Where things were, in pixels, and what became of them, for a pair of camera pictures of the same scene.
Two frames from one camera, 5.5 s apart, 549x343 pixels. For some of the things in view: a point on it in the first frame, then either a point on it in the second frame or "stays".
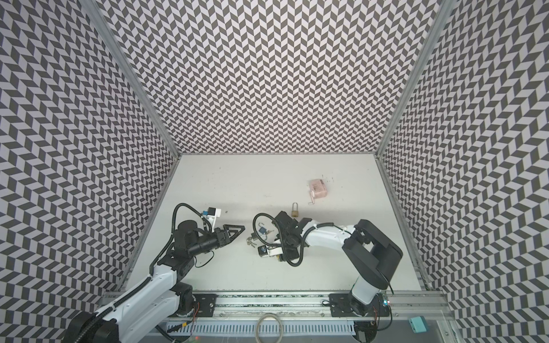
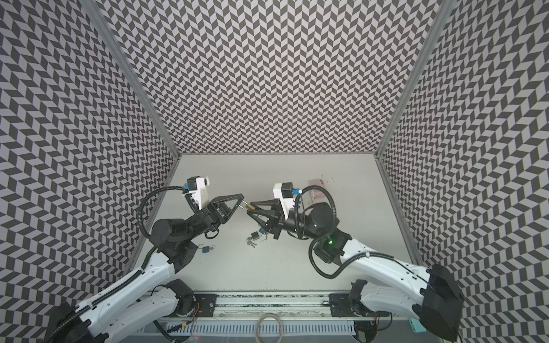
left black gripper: [223, 237] to [218, 214]
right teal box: [418, 324] stays
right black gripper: [266, 239] to [277, 221]
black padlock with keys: [249, 239] stays
